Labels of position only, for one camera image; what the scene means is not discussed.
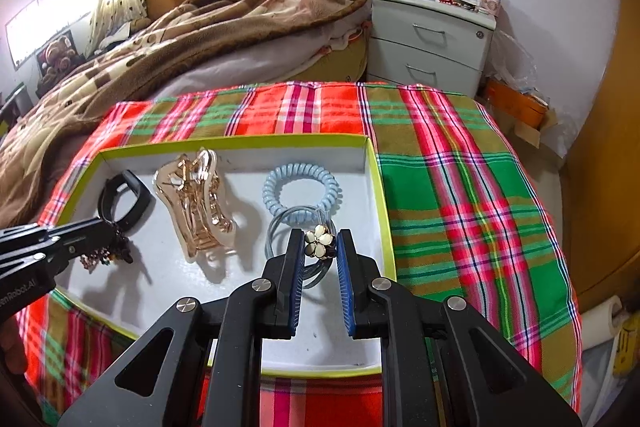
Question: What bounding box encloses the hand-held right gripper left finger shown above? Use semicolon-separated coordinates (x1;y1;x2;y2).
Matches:
57;229;307;427

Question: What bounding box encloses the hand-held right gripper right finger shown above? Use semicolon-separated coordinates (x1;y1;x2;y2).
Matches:
336;229;583;427

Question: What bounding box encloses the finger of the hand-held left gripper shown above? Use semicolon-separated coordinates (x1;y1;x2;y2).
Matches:
0;227;121;278
0;217;108;249

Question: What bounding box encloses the dark beaded bracelet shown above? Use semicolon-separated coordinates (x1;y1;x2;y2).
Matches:
80;227;136;274

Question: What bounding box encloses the grey hair tie white flower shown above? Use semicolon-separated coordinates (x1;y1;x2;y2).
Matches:
265;206;337;290

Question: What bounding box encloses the black band bracelet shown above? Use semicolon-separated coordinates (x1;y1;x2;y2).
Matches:
98;169;157;228

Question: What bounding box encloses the blue spiral hair tie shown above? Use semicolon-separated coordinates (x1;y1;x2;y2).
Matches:
262;163;338;214

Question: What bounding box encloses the pink transparent hair claw clip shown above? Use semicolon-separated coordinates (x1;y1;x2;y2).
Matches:
151;148;237;272

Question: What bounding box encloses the yellow-green shallow cardboard box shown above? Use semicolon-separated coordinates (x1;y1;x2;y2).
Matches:
55;134;398;378

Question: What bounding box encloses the dark side shelf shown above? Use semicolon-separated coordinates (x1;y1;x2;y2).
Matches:
0;84;28;132

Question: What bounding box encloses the red green plaid cloth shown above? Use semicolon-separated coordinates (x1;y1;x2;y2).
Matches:
15;82;583;427

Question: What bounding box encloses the brown teddy bear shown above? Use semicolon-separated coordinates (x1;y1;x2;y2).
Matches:
37;32;78;78

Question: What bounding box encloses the brown patterned blanket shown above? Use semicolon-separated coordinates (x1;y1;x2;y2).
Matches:
0;0;373;228

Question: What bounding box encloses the window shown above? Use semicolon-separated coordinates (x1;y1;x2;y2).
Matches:
5;0;98;70

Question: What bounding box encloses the pale pink bed sheet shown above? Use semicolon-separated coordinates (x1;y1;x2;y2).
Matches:
150;14;373;98

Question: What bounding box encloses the orange cardboard box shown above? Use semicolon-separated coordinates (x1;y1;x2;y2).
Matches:
482;79;548;130

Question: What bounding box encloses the white paper roll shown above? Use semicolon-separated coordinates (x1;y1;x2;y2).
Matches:
580;294;626;349

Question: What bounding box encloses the grey nightstand with drawers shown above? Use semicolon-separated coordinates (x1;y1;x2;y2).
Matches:
366;0;498;98

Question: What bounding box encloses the clear plastic bag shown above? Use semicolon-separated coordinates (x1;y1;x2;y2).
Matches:
487;29;591;158

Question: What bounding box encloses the wooden door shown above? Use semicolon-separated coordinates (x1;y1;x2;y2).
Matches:
560;0;640;308

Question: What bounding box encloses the yellow plastic object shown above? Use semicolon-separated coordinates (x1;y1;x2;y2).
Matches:
612;314;640;378

